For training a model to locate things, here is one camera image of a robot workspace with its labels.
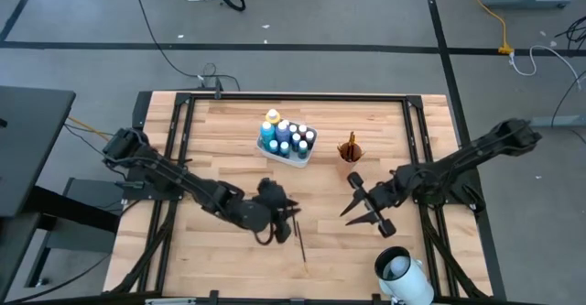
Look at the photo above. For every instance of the small black paint bottle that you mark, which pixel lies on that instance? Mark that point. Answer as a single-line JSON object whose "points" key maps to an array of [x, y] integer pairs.
{"points": [[310, 136]]}

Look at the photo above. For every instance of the small turquoise paint bottle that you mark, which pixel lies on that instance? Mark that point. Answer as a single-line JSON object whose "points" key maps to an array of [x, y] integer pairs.
{"points": [[274, 146]]}

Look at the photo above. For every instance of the black desk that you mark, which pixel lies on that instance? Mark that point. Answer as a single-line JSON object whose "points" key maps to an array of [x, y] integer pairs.
{"points": [[32, 149]]}

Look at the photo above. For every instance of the large teal paint bottle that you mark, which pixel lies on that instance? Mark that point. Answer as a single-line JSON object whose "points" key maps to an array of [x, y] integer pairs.
{"points": [[267, 132]]}

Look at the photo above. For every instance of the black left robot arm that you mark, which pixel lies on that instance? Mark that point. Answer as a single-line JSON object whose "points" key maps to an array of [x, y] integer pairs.
{"points": [[183, 183]]}

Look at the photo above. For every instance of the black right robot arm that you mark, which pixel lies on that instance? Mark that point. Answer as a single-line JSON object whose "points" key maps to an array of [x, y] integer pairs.
{"points": [[471, 151]]}

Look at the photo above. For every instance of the long brown gold-ferrule paintbrush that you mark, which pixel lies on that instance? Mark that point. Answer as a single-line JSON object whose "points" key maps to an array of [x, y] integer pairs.
{"points": [[301, 242]]}

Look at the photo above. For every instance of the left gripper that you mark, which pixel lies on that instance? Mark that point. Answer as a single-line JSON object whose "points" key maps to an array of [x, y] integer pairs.
{"points": [[274, 199]]}

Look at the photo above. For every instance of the small cerulean blue paint bottle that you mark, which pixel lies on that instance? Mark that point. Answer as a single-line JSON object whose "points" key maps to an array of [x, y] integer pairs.
{"points": [[293, 128]]}

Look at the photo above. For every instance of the large yellow paint bottle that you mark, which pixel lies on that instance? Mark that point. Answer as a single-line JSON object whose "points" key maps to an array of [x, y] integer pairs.
{"points": [[273, 117]]}

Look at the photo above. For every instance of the small sea green paint bottle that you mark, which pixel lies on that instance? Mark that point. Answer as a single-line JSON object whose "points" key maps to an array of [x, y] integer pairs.
{"points": [[284, 148]]}

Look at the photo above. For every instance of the large periwinkle paint bottle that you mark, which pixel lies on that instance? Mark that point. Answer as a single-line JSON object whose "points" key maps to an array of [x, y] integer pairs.
{"points": [[282, 133]]}

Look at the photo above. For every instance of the black gold-ferrule paintbrush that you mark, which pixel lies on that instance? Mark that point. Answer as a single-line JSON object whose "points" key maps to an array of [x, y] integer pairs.
{"points": [[351, 138]]}

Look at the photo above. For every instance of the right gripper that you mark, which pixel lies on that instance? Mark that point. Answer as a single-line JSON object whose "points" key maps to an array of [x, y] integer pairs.
{"points": [[382, 197]]}

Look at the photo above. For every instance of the white mug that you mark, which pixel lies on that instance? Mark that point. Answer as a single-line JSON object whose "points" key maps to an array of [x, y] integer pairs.
{"points": [[412, 282]]}

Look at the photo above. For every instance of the small royal blue paint bottle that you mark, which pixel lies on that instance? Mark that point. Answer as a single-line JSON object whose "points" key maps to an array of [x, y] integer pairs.
{"points": [[296, 139]]}

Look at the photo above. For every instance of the peach plastic cup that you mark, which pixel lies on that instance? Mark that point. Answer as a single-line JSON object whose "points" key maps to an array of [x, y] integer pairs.
{"points": [[344, 164]]}

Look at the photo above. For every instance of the white plastic bin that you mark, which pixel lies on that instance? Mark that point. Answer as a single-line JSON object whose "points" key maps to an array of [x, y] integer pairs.
{"points": [[288, 160]]}

